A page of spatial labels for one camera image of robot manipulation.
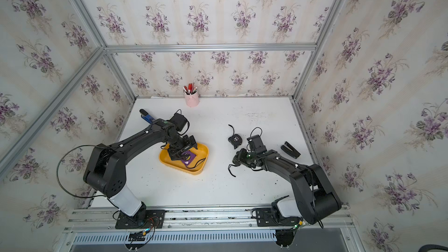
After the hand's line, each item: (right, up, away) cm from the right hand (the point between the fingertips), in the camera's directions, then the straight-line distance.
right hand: (238, 158), depth 89 cm
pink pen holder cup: (-29, +32, +24) cm, 50 cm away
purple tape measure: (-27, +1, -1) cm, 27 cm away
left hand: (-23, +4, -3) cm, 23 cm away
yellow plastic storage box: (-21, -4, -1) cm, 22 cm away
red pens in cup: (-30, +39, +23) cm, 54 cm away
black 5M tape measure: (-1, +9, +6) cm, 11 cm away
